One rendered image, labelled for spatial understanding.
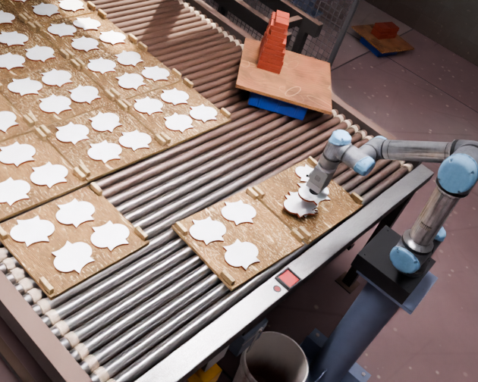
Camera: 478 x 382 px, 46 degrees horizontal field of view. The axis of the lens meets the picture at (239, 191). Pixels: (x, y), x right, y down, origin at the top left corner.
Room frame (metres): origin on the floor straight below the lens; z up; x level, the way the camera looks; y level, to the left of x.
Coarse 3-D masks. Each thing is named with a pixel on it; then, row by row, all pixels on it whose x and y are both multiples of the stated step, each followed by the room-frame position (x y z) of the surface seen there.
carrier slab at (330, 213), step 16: (304, 160) 2.13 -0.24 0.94; (288, 176) 1.98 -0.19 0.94; (272, 192) 1.84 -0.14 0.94; (336, 192) 1.99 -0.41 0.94; (272, 208) 1.74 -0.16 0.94; (320, 208) 1.84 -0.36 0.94; (336, 208) 1.88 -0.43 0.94; (352, 208) 1.92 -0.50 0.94; (288, 224) 1.68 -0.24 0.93; (304, 224) 1.71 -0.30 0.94; (320, 224) 1.75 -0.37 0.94; (336, 224) 1.79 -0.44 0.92; (304, 240) 1.63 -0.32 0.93
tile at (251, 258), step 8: (224, 248) 1.43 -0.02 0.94; (232, 248) 1.44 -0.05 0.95; (240, 248) 1.45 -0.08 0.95; (248, 248) 1.47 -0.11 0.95; (256, 248) 1.48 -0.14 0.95; (224, 256) 1.39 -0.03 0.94; (232, 256) 1.40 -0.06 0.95; (240, 256) 1.41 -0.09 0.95; (248, 256) 1.43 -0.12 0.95; (232, 264) 1.36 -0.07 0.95; (240, 264) 1.38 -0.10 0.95; (248, 264) 1.39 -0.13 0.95
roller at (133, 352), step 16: (400, 160) 2.44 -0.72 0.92; (384, 176) 2.27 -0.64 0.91; (352, 192) 2.05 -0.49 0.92; (224, 288) 1.27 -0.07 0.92; (192, 304) 1.16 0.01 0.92; (208, 304) 1.19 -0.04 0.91; (176, 320) 1.07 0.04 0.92; (160, 336) 1.00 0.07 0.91; (128, 352) 0.90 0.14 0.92; (144, 352) 0.94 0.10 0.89; (112, 368) 0.84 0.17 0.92
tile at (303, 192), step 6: (300, 186) 1.78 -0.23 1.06; (306, 186) 1.80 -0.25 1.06; (300, 192) 1.75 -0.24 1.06; (306, 192) 1.76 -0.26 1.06; (324, 192) 1.80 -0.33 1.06; (300, 198) 1.73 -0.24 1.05; (306, 198) 1.73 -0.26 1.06; (312, 198) 1.74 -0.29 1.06; (318, 198) 1.75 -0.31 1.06; (324, 198) 1.77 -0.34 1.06
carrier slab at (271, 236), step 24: (240, 192) 1.76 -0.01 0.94; (192, 216) 1.53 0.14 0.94; (216, 216) 1.58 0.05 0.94; (264, 216) 1.67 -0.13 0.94; (192, 240) 1.41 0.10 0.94; (240, 240) 1.50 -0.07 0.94; (264, 240) 1.54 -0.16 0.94; (288, 240) 1.59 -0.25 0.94; (216, 264) 1.35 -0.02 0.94; (264, 264) 1.43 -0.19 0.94
